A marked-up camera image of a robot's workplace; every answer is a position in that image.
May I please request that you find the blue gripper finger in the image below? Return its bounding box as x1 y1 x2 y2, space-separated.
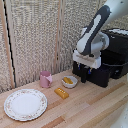
86 67 92 76
77 64 83 72

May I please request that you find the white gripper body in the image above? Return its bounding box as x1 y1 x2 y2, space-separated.
72 49 102 70

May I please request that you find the small white bowl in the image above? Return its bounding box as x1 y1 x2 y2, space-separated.
61 75 79 89

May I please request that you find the yellow food piece in bowl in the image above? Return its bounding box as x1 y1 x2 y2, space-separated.
63 76 74 85

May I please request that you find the black air fryer housing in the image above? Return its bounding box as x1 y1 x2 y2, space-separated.
99 28 128 80

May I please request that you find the yellow rectangular block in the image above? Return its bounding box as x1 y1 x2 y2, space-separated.
54 87 70 100

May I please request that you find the pink plastic cup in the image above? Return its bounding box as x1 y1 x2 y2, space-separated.
39 70 54 89

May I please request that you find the beige woven folding screen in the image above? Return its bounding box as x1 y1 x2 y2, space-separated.
0 0 128 94

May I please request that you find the white plate with floral rim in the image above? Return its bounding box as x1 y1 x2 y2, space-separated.
3 88 49 122

